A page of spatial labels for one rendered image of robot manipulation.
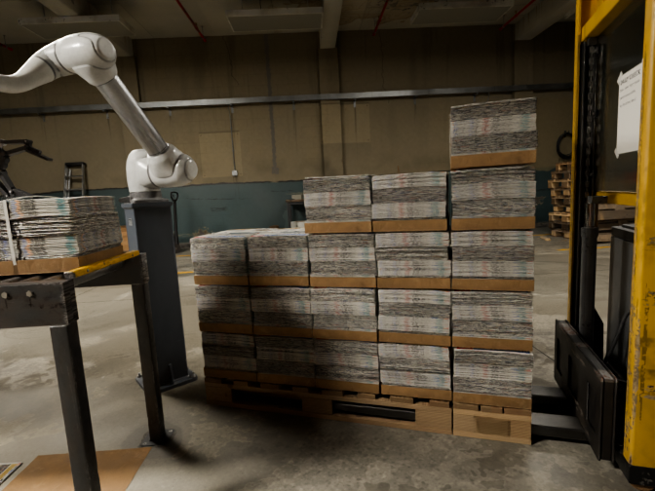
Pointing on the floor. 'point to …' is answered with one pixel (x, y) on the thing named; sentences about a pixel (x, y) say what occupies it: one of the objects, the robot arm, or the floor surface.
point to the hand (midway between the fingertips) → (39, 177)
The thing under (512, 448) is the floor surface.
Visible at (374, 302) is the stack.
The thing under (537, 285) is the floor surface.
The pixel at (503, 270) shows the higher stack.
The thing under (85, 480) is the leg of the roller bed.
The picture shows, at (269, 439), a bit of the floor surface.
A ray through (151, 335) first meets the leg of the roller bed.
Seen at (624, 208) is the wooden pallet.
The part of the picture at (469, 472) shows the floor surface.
